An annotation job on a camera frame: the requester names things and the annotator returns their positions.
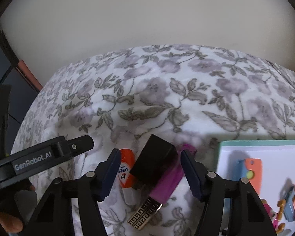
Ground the gold patterned lighter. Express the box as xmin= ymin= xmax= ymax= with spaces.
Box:
xmin=126 ymin=197 xmax=164 ymax=231

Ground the orange lip balm tube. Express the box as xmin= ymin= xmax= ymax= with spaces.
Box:
xmin=118 ymin=149 xmax=136 ymax=207

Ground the pink and tan toy figure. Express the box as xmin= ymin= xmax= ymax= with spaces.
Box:
xmin=262 ymin=199 xmax=292 ymax=236

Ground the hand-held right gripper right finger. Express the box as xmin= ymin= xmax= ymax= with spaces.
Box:
xmin=181 ymin=150 xmax=278 ymax=236

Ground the black metal frame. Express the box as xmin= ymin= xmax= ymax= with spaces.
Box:
xmin=0 ymin=25 xmax=20 ymax=65

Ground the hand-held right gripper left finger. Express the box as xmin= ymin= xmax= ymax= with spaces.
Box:
xmin=23 ymin=149 xmax=122 ymax=236

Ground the orange red board edge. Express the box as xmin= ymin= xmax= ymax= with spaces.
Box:
xmin=18 ymin=59 xmax=43 ymax=92

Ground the floral printed blanket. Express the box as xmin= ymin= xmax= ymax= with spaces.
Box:
xmin=11 ymin=44 xmax=295 ymax=236

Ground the person's left hand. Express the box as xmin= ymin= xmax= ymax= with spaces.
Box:
xmin=0 ymin=210 xmax=24 ymax=234

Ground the black power adapter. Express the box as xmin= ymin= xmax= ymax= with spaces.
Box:
xmin=130 ymin=134 xmax=177 ymax=190

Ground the purple translucent tube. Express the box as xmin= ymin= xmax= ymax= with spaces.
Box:
xmin=149 ymin=143 xmax=196 ymax=206

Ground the teal cardboard box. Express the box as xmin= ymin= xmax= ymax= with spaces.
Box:
xmin=215 ymin=140 xmax=295 ymax=236

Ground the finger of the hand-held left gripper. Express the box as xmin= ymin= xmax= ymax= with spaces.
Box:
xmin=53 ymin=135 xmax=94 ymax=158

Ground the large pink blue toy knife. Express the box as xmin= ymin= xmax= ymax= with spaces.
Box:
xmin=283 ymin=183 xmax=295 ymax=223

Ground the small orange blue toy knife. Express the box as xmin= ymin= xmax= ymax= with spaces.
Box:
xmin=237 ymin=158 xmax=263 ymax=195

